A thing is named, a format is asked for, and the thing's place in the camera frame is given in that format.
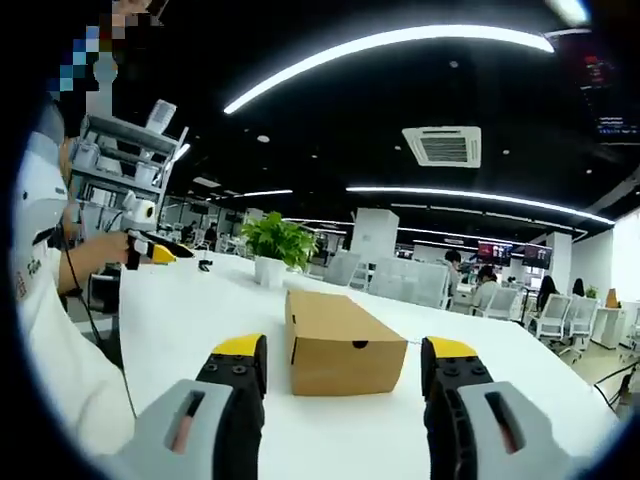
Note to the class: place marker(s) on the green plant in white pot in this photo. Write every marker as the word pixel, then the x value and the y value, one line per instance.
pixel 277 240

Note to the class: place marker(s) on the white chest device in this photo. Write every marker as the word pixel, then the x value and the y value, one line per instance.
pixel 40 195

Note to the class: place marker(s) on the white ceiling air vent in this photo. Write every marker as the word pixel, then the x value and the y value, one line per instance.
pixel 442 146

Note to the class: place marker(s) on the long curved ceiling light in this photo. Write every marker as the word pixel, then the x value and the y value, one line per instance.
pixel 475 196
pixel 380 37

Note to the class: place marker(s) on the person in white shirt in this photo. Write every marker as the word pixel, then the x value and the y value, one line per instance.
pixel 65 360

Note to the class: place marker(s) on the white storage bin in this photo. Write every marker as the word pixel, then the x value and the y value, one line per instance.
pixel 161 116

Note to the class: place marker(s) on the group of white office chairs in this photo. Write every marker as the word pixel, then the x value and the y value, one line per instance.
pixel 552 312

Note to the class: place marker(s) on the brown cardboard shoe box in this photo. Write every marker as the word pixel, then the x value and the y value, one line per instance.
pixel 340 345

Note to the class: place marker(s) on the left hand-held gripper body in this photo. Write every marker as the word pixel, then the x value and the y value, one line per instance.
pixel 137 215

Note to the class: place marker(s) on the small hanging red screen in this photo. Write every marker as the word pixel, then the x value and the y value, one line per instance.
pixel 537 256
pixel 495 252

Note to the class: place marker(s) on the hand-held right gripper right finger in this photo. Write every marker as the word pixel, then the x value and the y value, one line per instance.
pixel 472 415

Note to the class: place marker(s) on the large dark hanging screen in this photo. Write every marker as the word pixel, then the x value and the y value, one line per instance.
pixel 600 75

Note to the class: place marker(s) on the small black clip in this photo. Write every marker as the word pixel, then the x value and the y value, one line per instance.
pixel 205 266

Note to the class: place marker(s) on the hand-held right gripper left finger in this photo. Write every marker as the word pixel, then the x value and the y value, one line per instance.
pixel 150 450

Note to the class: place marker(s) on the person's left hand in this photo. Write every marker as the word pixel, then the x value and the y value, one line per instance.
pixel 112 247

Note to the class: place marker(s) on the grey metal shelf rack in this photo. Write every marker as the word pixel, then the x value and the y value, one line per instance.
pixel 120 175

